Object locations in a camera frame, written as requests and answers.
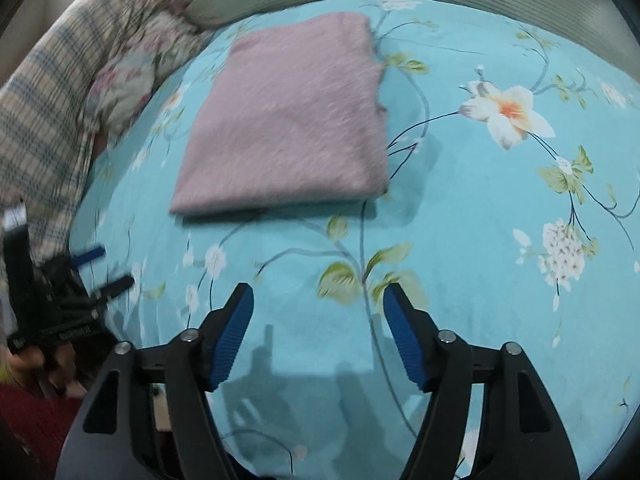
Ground beige plaid blanket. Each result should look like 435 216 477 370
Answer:
0 0 177 266

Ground pink floral quilt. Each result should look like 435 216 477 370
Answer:
84 7 217 138

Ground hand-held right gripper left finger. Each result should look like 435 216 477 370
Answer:
59 282 256 480

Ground pink knitted sweater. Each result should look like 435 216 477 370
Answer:
170 11 391 218

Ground person's left hand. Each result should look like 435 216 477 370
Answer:
6 342 88 402

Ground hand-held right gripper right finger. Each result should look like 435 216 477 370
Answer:
382 282 581 480

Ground turquoise floral bed sheet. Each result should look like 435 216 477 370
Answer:
67 0 640 480

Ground dark red cloth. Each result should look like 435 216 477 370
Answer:
0 382 91 480

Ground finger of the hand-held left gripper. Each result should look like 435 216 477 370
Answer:
69 245 107 265
95 275 137 303

